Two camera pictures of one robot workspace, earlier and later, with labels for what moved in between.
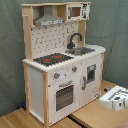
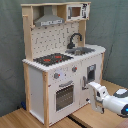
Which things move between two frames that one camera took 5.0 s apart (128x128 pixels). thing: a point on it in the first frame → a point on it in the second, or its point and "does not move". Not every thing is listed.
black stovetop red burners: (50, 59) does not move
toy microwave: (77, 12) does not move
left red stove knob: (56, 75) does not move
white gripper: (116, 99) → (98, 92)
